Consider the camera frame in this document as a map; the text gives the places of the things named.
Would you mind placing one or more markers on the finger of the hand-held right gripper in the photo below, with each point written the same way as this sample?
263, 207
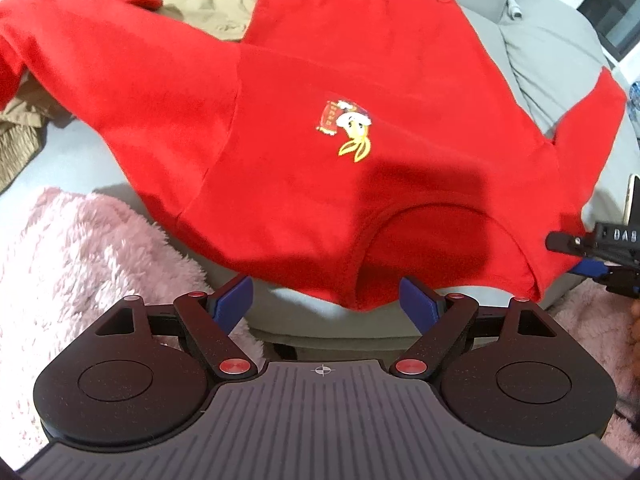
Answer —
590, 267
567, 241

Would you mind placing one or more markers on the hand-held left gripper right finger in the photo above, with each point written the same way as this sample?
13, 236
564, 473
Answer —
417, 302

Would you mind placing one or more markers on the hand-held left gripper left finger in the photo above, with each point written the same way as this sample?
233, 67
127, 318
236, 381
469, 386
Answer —
234, 302

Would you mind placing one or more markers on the red sweatshirt with embroidered logo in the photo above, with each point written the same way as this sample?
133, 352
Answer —
300, 185

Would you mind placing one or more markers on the khaki pants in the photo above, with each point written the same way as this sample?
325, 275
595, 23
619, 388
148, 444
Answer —
210, 5

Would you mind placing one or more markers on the pink fluffy blanket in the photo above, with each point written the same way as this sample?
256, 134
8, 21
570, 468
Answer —
75, 270

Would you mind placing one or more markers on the grey wrinkled cushion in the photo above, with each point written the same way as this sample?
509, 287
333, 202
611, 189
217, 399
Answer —
550, 60

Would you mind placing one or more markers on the grey sofa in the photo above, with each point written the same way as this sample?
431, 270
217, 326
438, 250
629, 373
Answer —
60, 155

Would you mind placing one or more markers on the dark window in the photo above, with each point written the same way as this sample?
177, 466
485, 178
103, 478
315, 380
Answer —
612, 5

